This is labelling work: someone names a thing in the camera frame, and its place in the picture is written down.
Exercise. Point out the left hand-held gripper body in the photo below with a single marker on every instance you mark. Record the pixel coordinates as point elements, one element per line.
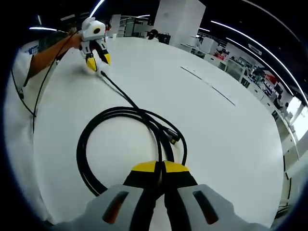
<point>90,31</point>

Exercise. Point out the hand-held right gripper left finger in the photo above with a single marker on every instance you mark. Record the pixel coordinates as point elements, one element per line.
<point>144,192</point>

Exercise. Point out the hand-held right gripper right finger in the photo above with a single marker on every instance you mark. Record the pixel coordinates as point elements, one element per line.
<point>176,192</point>

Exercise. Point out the white square pillar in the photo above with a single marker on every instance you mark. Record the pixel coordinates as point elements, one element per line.
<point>180,21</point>

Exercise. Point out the white cabinet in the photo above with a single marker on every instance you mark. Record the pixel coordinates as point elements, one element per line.
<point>209,46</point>

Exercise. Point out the person's light shirt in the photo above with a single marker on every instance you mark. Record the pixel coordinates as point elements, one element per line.
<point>19,144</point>

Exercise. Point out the row of white office desks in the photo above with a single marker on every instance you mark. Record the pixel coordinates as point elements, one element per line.
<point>276,108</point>

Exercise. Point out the ceiling air vent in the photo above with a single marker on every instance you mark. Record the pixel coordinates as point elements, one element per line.
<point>254,49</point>

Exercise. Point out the long ceiling light strip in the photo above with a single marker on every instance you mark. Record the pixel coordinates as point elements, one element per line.
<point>269,65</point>
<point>255,43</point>

